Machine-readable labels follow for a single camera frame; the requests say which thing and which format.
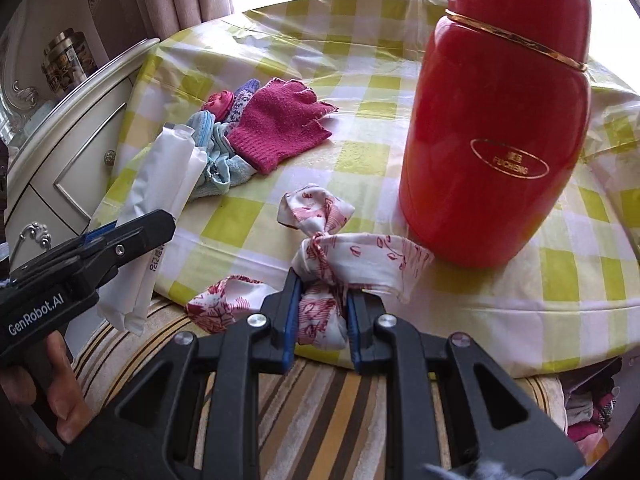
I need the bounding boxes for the white tissue pack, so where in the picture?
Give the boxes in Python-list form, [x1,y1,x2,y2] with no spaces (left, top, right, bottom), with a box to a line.
[98,124,207,335]

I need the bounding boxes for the white floral red scarf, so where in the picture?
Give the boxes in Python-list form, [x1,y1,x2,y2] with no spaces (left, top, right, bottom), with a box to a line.
[184,183,435,352]

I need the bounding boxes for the person's left hand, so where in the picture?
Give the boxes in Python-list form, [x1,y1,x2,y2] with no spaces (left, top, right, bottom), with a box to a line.
[0,331,97,443]

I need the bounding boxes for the bronze cabinet knob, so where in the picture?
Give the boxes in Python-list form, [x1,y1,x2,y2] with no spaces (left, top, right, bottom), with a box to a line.
[103,150,116,167]

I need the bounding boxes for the light blue cloth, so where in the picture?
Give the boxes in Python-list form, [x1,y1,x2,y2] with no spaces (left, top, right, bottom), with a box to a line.
[186,110,256,200]

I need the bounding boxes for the purple white storage box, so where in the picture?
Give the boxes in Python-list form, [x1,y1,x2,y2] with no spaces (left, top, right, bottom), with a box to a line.
[560,356,623,465]

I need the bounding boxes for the pink patterned cloth ball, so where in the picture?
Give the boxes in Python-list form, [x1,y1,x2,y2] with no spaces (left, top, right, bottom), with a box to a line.
[201,90,234,122]

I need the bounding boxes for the purple knit item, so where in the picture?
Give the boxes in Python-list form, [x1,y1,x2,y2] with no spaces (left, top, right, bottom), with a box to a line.
[224,78,260,124]

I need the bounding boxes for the decorated tin cans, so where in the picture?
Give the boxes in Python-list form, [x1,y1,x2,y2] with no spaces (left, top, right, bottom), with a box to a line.
[41,28,98,98]

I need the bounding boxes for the magenta knit glove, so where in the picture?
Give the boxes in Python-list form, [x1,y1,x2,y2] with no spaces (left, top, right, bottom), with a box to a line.
[228,78,338,174]

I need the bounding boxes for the yellow checkered plastic tablecloth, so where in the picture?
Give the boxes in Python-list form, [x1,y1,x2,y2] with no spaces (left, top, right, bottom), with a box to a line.
[92,0,639,377]

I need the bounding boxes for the red thermos flask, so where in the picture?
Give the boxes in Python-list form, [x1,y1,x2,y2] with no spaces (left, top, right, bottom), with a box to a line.
[399,0,590,268]

